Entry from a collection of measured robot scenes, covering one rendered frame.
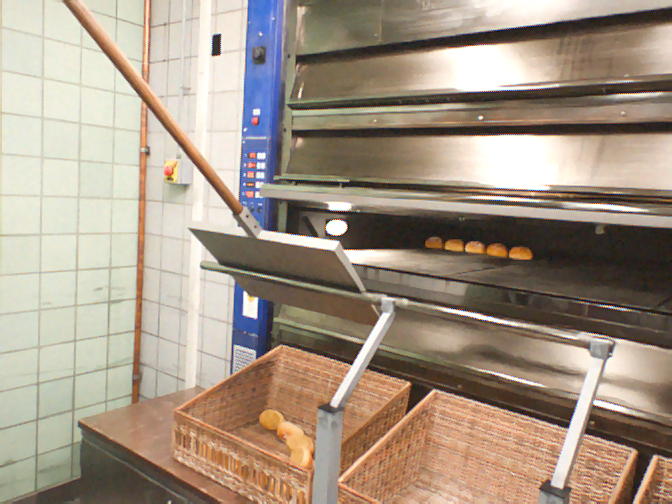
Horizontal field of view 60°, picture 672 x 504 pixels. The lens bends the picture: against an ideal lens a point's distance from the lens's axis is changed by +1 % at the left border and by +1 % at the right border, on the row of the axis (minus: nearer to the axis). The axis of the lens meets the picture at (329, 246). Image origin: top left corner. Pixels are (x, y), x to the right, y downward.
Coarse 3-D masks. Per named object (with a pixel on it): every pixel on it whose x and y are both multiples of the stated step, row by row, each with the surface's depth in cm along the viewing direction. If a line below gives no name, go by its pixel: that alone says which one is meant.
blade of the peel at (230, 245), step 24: (216, 240) 169; (240, 240) 160; (264, 240) 153; (288, 240) 148; (312, 240) 144; (240, 264) 175; (264, 264) 166; (288, 264) 158; (312, 264) 151; (336, 264) 144; (264, 288) 183; (288, 288) 173; (360, 288) 149; (336, 312) 170; (360, 312) 161
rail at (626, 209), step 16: (320, 192) 184; (336, 192) 180; (352, 192) 176; (368, 192) 172; (384, 192) 169; (400, 192) 165; (560, 208) 138; (576, 208) 136; (592, 208) 134; (608, 208) 132; (624, 208) 130; (640, 208) 128; (656, 208) 126
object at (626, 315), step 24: (360, 264) 198; (432, 288) 176; (456, 288) 171; (480, 288) 167; (504, 288) 164; (552, 312) 155; (576, 312) 151; (600, 312) 147; (624, 312) 144; (648, 312) 141
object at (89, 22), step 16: (64, 0) 109; (80, 0) 110; (80, 16) 111; (96, 32) 113; (112, 48) 116; (128, 64) 119; (128, 80) 121; (144, 80) 123; (144, 96) 124; (160, 112) 127; (176, 128) 130; (192, 144) 134; (192, 160) 136; (208, 176) 140; (224, 192) 144; (240, 208) 148
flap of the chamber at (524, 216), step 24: (264, 192) 199; (288, 192) 192; (312, 192) 186; (432, 216) 176; (456, 216) 165; (480, 216) 156; (504, 216) 148; (528, 216) 142; (552, 216) 139; (576, 216) 136; (600, 216) 132; (624, 216) 129; (648, 216) 127
